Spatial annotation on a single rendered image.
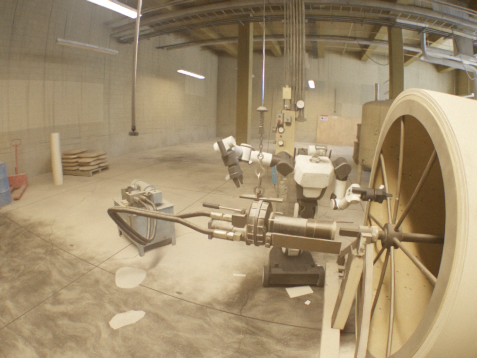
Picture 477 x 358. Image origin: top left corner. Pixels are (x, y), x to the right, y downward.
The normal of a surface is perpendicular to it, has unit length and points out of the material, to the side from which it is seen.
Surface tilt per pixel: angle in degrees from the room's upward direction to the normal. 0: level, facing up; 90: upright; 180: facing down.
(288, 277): 90
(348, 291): 90
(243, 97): 90
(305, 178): 108
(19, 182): 90
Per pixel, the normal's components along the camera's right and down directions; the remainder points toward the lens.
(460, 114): -0.15, -0.70
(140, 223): 0.73, 0.18
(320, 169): -0.07, -0.22
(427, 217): -0.30, 0.05
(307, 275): -0.07, 0.24
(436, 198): -0.32, 0.29
